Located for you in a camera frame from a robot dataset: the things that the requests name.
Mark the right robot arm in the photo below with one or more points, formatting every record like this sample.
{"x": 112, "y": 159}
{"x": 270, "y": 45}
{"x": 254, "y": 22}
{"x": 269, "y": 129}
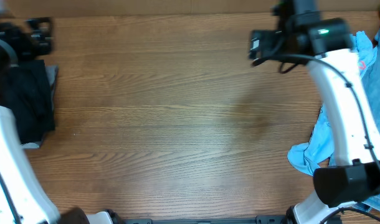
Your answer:
{"x": 325, "y": 47}

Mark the light blue t-shirt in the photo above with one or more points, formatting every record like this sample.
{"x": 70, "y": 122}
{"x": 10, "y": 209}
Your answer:
{"x": 306, "y": 157}

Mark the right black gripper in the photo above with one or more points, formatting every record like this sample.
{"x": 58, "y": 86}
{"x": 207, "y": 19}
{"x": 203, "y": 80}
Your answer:
{"x": 287, "y": 20}

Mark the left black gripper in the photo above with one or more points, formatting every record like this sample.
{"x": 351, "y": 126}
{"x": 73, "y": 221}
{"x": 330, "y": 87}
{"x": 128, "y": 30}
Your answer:
{"x": 35, "y": 46}

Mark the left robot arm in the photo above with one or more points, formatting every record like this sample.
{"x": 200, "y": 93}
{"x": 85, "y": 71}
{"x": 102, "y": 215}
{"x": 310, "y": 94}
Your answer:
{"x": 22, "y": 199}

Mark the black t-shirt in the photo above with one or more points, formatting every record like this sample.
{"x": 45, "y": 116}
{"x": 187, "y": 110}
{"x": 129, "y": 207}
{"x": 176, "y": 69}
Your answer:
{"x": 27, "y": 94}

